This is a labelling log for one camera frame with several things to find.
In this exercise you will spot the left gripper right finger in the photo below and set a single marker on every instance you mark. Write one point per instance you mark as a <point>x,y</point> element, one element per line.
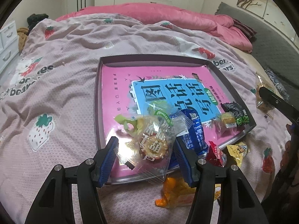
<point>238,204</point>

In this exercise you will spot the grey padded headboard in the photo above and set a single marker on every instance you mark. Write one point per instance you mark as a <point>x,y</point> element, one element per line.
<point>271,49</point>

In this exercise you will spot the dark patterned cloth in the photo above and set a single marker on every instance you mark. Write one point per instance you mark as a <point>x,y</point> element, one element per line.
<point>279,86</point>

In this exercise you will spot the dark striped pillow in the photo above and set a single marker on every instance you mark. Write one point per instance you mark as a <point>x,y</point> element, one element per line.
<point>246,30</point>

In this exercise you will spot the pink satin quilt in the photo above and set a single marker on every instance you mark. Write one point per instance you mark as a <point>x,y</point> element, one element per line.
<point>220,26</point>

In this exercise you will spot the orange snack packet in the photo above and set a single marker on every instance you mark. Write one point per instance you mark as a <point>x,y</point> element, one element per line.
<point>175,193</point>

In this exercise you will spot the shallow purple box tray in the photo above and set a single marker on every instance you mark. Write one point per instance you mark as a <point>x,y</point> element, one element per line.
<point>161,111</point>

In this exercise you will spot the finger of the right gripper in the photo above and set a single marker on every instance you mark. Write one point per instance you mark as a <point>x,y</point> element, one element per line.
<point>286,109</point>

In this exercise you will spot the white drawer cabinet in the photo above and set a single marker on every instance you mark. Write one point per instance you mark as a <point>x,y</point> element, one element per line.
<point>9,44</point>

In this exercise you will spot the red snack packet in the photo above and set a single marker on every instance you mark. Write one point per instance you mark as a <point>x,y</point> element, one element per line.
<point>215,155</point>

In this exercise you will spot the small clear cake packet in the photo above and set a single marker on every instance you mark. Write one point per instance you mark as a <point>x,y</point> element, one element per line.
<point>224,122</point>

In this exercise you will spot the black clothes pile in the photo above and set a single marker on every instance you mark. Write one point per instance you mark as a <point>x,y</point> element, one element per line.
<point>34,19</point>

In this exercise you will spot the clear bag round cookie snack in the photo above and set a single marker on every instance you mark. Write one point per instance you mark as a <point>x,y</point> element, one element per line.
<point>153,134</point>

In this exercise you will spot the pink and blue book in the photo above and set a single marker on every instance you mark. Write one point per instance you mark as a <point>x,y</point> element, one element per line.
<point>163,107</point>

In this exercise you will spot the black green pea packet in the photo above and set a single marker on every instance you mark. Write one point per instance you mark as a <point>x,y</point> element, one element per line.
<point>239,113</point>

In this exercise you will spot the yellow snack packet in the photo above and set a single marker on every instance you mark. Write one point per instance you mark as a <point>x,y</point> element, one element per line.
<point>238,152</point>

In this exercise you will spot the brown plush toy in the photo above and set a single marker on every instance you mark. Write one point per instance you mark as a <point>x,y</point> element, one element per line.
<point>23,33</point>

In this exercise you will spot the blue snack packet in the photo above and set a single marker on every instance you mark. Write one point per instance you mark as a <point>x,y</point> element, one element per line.
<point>193,134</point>

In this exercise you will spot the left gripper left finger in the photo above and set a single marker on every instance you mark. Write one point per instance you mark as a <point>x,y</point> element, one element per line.
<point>54,203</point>

